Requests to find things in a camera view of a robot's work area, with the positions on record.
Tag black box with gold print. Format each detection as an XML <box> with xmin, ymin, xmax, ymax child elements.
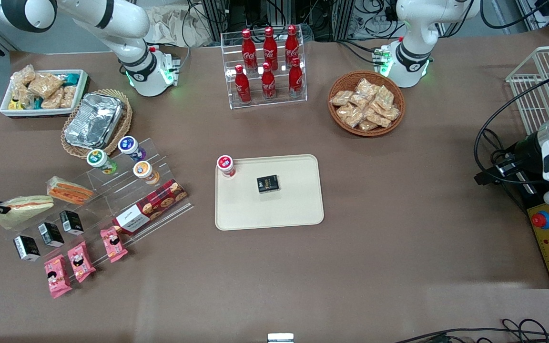
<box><xmin>256</xmin><ymin>174</ymin><xmax>281</xmax><ymax>194</ymax></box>

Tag toasted wrapped triangle sandwich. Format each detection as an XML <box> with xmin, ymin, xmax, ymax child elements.
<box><xmin>47</xmin><ymin>176</ymin><xmax>95</xmax><ymax>206</ymax></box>

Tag red cola bottle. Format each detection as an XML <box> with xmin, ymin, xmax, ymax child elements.
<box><xmin>288</xmin><ymin>58</ymin><xmax>304</xmax><ymax>99</ymax></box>
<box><xmin>234</xmin><ymin>65</ymin><xmax>252</xmax><ymax>104</ymax></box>
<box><xmin>261</xmin><ymin>62</ymin><xmax>276</xmax><ymax>101</ymax></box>
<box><xmin>263</xmin><ymin>26</ymin><xmax>278</xmax><ymax>71</ymax></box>
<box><xmin>285</xmin><ymin>25</ymin><xmax>300</xmax><ymax>67</ymax></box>
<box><xmin>241</xmin><ymin>29</ymin><xmax>257</xmax><ymax>73</ymax></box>

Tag orange cap yogurt bottle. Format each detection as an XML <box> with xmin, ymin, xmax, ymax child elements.
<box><xmin>132</xmin><ymin>161</ymin><xmax>160</xmax><ymax>186</ymax></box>

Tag white wire basket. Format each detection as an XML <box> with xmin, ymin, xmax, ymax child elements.
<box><xmin>505</xmin><ymin>46</ymin><xmax>549</xmax><ymax>137</ymax></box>

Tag crumpled beige cloth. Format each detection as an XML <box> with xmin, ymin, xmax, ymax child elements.
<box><xmin>150</xmin><ymin>6</ymin><xmax>219</xmax><ymax>49</ymax></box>

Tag beige plastic tray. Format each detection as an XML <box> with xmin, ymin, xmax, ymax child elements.
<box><xmin>214</xmin><ymin>154</ymin><xmax>325</xmax><ymax>232</ymax></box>

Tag red plaid cookie box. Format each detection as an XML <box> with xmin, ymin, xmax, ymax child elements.
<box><xmin>113</xmin><ymin>179</ymin><xmax>188</xmax><ymax>235</ymax></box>

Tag clear acrylic bottle rack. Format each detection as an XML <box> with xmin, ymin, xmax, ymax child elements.
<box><xmin>220</xmin><ymin>28</ymin><xmax>308</xmax><ymax>111</ymax></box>

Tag red cap yogurt bottle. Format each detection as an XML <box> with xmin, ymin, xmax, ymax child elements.
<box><xmin>216</xmin><ymin>155</ymin><xmax>236</xmax><ymax>179</ymax></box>

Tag round brown wicker basket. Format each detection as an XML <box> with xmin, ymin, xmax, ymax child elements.
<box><xmin>328</xmin><ymin>71</ymin><xmax>406</xmax><ymax>138</ymax></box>

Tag black floor cables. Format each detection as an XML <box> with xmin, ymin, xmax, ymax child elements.
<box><xmin>393</xmin><ymin>318</ymin><xmax>549</xmax><ymax>343</ymax></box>

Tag white rectangular bin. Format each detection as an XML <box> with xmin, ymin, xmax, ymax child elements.
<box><xmin>0</xmin><ymin>69</ymin><xmax>90</xmax><ymax>119</ymax></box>

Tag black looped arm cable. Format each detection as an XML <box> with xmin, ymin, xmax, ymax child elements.
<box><xmin>473</xmin><ymin>75</ymin><xmax>549</xmax><ymax>185</ymax></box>

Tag small black carton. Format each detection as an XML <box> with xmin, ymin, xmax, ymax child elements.
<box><xmin>59</xmin><ymin>210</ymin><xmax>85</xmax><ymax>236</ymax></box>
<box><xmin>13</xmin><ymin>235</ymin><xmax>41</xmax><ymax>262</ymax></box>
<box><xmin>37</xmin><ymin>222</ymin><xmax>65</xmax><ymax>248</ymax></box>

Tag pale triangle sandwich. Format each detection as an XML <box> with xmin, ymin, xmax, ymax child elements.
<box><xmin>0</xmin><ymin>195</ymin><xmax>55</xmax><ymax>231</ymax></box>

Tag silver foil container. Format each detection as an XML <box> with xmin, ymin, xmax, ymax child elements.
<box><xmin>63</xmin><ymin>92</ymin><xmax>124</xmax><ymax>150</ymax></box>

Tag oval light wicker basket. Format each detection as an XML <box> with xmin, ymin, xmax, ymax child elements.
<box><xmin>60</xmin><ymin>88</ymin><xmax>133</xmax><ymax>160</ymax></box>

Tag green cap yogurt bottle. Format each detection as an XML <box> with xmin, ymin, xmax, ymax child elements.
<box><xmin>86</xmin><ymin>149</ymin><xmax>118</xmax><ymax>175</ymax></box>

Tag clear acrylic stepped stand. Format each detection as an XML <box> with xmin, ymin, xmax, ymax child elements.
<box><xmin>11</xmin><ymin>137</ymin><xmax>194</xmax><ymax>268</ymax></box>

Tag pink snack packet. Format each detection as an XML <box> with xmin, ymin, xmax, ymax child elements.
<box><xmin>67</xmin><ymin>241</ymin><xmax>97</xmax><ymax>284</ymax></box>
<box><xmin>44</xmin><ymin>254</ymin><xmax>73</xmax><ymax>299</ymax></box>
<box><xmin>100</xmin><ymin>226</ymin><xmax>129</xmax><ymax>263</ymax></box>

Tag purple cap yogurt bottle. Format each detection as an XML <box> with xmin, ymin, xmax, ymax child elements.
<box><xmin>117</xmin><ymin>136</ymin><xmax>147</xmax><ymax>162</ymax></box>

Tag aluminium frame rack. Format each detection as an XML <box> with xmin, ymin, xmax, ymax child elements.
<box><xmin>199</xmin><ymin>0</ymin><xmax>357</xmax><ymax>42</ymax></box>

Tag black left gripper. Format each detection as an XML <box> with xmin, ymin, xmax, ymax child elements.
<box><xmin>474</xmin><ymin>133</ymin><xmax>545</xmax><ymax>186</ymax></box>

